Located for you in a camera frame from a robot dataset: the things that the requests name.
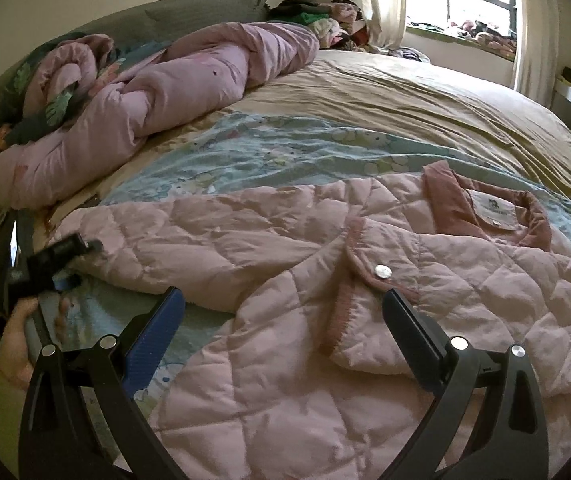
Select pink quilted jacket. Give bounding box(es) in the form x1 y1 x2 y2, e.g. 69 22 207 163
57 162 571 479

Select pile of clothes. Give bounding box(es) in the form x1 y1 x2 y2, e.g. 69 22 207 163
266 0 369 51

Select person's left hand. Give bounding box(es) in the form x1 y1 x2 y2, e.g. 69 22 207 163
0 298 38 394

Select pink rolled duvet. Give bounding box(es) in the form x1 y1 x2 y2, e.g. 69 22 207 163
0 22 319 209

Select floral green pillow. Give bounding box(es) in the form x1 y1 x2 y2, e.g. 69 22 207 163
0 32 118 151

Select grey headboard cushion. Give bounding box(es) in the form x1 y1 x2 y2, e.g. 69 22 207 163
22 0 268 63

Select light blue cartoon blanket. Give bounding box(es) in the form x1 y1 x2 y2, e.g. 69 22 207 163
72 114 571 414

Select tan bed sheet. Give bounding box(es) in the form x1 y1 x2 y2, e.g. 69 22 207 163
35 50 571 242

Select right cream curtain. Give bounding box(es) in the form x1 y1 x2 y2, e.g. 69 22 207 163
513 0 560 107

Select items on window sill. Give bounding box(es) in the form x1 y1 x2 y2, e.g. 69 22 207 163
406 21 517 61

